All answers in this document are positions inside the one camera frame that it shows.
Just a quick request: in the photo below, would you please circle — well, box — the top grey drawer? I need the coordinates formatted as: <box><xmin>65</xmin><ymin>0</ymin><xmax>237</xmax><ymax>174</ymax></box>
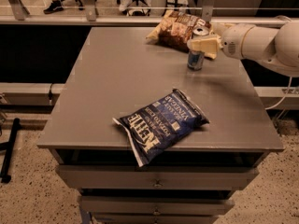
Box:
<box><xmin>57</xmin><ymin>165</ymin><xmax>259</xmax><ymax>190</ymax></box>

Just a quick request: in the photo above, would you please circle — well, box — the brown chip bag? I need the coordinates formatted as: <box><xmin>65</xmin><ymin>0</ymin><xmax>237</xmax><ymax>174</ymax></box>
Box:
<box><xmin>146</xmin><ymin>10</ymin><xmax>217</xmax><ymax>59</ymax></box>

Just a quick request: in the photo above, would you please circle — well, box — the silver redbull can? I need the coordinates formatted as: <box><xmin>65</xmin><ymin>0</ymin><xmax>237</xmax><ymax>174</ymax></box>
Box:
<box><xmin>187</xmin><ymin>26</ymin><xmax>209</xmax><ymax>71</ymax></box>

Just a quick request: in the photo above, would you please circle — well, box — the grey drawer cabinet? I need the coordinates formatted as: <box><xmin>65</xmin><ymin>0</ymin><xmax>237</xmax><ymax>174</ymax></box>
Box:
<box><xmin>38</xmin><ymin>27</ymin><xmax>283</xmax><ymax>224</ymax></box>

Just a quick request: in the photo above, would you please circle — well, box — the person leg black shoe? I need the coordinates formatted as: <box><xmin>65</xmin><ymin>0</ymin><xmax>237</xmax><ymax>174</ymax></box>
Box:
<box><xmin>44</xmin><ymin>0</ymin><xmax>64</xmax><ymax>15</ymax></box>

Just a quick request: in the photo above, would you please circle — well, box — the black metal stand leg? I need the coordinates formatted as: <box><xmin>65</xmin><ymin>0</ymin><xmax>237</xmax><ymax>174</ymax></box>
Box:
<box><xmin>0</xmin><ymin>118</ymin><xmax>21</xmax><ymax>184</ymax></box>

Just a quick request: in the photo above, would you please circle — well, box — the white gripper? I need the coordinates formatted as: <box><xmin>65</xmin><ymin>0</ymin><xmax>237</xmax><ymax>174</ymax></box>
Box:
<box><xmin>187</xmin><ymin>22</ymin><xmax>254</xmax><ymax>59</ymax></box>

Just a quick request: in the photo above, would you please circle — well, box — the middle grey drawer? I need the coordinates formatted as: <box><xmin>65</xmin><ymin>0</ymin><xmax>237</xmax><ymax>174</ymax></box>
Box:
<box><xmin>78</xmin><ymin>196</ymin><xmax>235</xmax><ymax>216</ymax></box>

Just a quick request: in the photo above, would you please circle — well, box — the bottom grey drawer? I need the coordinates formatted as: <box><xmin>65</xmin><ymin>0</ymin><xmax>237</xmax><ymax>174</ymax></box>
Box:
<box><xmin>93</xmin><ymin>214</ymin><xmax>217</xmax><ymax>224</ymax></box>

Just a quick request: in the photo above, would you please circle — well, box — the metal railing frame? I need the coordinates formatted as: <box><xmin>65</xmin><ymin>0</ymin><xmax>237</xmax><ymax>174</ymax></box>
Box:
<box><xmin>0</xmin><ymin>0</ymin><xmax>299</xmax><ymax>27</ymax></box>

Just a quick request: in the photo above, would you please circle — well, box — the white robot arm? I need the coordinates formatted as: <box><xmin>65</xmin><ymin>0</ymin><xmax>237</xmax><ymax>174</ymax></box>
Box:
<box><xmin>187</xmin><ymin>21</ymin><xmax>299</xmax><ymax>77</ymax></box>

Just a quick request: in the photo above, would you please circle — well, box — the blue Kettle chip bag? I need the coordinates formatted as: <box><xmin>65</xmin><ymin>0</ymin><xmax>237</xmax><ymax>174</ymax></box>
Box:
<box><xmin>113</xmin><ymin>89</ymin><xmax>209</xmax><ymax>167</ymax></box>

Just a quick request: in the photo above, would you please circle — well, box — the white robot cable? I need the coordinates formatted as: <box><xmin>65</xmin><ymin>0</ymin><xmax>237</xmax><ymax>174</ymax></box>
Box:
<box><xmin>264</xmin><ymin>77</ymin><xmax>293</xmax><ymax>111</ymax></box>

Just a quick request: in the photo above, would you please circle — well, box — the grey drawer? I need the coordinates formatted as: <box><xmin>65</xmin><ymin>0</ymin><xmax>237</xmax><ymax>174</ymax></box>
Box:
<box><xmin>78</xmin><ymin>196</ymin><xmax>235</xmax><ymax>216</ymax></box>
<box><xmin>93</xmin><ymin>214</ymin><xmax>217</xmax><ymax>224</ymax></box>
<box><xmin>57</xmin><ymin>165</ymin><xmax>259</xmax><ymax>190</ymax></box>

